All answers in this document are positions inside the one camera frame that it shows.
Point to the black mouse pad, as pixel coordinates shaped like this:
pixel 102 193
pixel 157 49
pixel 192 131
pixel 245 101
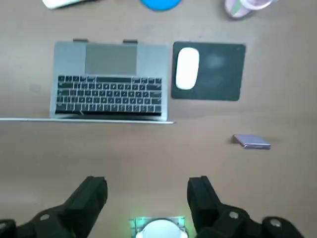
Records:
pixel 218 84

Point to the pink pen cup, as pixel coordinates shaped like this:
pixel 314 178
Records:
pixel 237 10

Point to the white power strip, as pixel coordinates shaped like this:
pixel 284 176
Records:
pixel 57 3

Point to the grey laptop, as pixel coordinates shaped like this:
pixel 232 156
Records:
pixel 69 62

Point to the white computer mouse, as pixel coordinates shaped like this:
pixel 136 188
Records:
pixel 187 68

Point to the blue desk lamp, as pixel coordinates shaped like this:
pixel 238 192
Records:
pixel 161 5

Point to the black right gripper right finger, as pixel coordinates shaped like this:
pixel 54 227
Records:
pixel 213 213

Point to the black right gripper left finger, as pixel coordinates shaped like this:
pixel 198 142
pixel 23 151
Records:
pixel 74 210

